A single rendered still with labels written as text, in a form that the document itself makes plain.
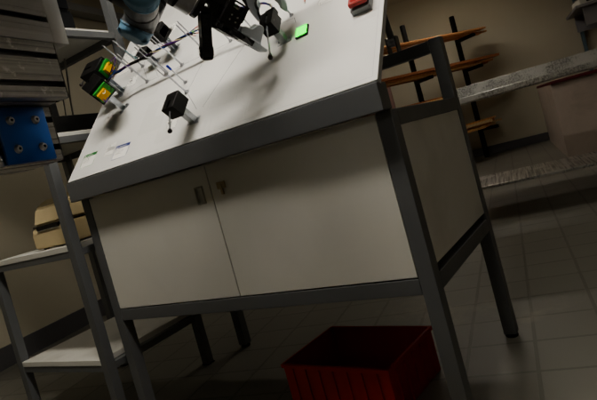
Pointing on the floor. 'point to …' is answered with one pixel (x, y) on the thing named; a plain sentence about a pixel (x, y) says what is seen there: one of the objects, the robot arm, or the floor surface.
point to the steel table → (552, 70)
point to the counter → (571, 112)
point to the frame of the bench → (437, 312)
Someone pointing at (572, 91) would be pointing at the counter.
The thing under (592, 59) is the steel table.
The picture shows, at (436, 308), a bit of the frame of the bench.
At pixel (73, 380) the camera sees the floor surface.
